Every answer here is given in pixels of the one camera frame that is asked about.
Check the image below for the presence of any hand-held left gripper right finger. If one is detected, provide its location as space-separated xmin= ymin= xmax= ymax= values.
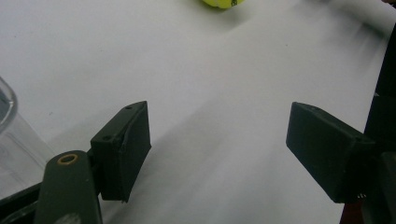
xmin=285 ymin=101 xmax=377 ymax=204

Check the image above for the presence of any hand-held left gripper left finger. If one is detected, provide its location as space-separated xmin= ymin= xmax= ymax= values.
xmin=90 ymin=100 xmax=152 ymax=203

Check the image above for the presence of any clear plastic container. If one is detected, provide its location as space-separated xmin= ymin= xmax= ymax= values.
xmin=0 ymin=76 xmax=57 ymax=200

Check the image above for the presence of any yellow tennis ball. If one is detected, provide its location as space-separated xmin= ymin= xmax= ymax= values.
xmin=200 ymin=0 xmax=247 ymax=9

